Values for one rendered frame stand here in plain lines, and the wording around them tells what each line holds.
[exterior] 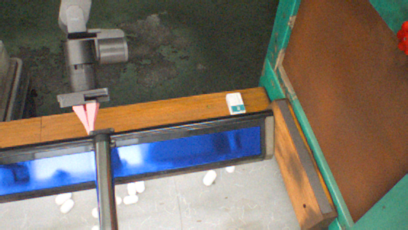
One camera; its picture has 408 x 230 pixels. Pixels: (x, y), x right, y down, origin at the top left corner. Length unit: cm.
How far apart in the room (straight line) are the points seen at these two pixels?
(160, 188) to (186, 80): 124
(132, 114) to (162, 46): 131
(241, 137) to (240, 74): 158
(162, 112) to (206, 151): 44
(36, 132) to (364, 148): 73
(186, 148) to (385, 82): 31
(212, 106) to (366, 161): 44
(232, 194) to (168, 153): 38
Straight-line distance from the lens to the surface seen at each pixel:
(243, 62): 218
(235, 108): 95
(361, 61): 66
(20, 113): 172
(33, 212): 91
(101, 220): 45
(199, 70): 211
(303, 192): 80
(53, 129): 98
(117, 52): 81
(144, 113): 96
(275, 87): 98
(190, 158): 53
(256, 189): 89
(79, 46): 80
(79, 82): 79
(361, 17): 65
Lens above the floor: 153
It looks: 53 degrees down
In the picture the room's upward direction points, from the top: 5 degrees clockwise
